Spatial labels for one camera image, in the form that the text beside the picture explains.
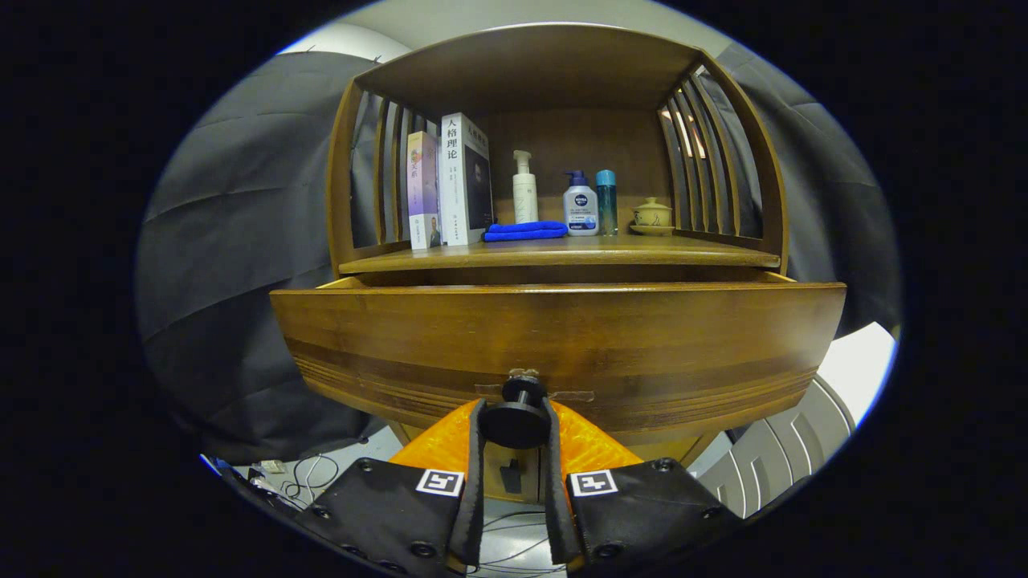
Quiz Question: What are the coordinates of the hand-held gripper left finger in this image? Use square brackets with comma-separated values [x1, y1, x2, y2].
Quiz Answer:
[293, 399, 488, 575]

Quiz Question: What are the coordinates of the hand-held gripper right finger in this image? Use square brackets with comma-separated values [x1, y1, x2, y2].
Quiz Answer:
[540, 397, 744, 572]

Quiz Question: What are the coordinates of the black round drawer knob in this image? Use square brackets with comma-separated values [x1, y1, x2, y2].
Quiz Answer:
[479, 369, 553, 450]

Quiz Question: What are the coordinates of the brown wooden drawer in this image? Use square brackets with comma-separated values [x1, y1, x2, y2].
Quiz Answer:
[269, 271, 848, 442]

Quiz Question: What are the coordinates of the wooden cabinet door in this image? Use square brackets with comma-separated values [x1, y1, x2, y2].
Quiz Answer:
[480, 444, 542, 505]
[626, 433, 720, 466]

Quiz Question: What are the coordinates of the wooden countertop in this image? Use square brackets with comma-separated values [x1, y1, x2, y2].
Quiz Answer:
[339, 233, 781, 275]

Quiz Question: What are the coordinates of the brown wooden cabinet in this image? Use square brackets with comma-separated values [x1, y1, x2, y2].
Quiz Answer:
[325, 22, 792, 505]

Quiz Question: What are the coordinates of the blue folded cloth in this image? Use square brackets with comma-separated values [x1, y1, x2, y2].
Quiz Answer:
[483, 221, 569, 242]

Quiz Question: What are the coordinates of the white bottle with blue cap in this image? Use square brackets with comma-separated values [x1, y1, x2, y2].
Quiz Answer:
[562, 169, 600, 237]

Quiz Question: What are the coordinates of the beige lidded teacup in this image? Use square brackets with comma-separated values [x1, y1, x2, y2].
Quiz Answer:
[629, 197, 675, 237]

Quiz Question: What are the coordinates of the slim teal bottle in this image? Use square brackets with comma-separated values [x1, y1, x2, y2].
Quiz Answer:
[595, 169, 618, 236]

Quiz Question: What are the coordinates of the white pump bottle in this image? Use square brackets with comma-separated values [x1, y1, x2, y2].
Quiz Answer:
[512, 149, 540, 225]

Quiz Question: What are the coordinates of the thick white book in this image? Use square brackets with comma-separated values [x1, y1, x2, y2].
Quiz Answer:
[439, 112, 496, 246]

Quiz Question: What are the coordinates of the purple book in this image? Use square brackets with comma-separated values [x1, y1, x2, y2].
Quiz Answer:
[406, 131, 443, 250]

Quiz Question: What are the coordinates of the white flat panel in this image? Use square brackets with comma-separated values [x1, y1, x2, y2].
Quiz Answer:
[815, 321, 898, 426]

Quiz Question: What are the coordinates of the black backdrop cloth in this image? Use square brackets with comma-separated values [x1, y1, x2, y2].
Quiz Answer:
[133, 44, 904, 466]

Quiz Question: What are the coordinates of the grey slatted frame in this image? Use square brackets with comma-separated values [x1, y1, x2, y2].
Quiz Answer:
[695, 376, 856, 520]

